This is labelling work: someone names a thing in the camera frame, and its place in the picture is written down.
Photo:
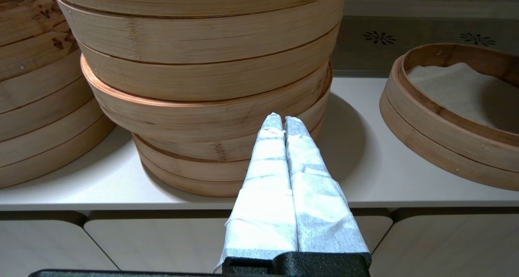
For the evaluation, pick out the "left gripper left finger wrapped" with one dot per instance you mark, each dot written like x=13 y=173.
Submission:
x=267 y=212

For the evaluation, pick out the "left gripper right finger wrapped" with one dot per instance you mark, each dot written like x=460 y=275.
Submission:
x=320 y=216

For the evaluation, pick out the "white steamer liner cloth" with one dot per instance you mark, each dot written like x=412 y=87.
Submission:
x=466 y=94

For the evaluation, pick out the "white cabinet door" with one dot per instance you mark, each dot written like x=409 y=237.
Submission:
x=40 y=244
x=446 y=248
x=154 y=244

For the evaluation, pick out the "stainless steel vent panel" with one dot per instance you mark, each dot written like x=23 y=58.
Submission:
x=425 y=54

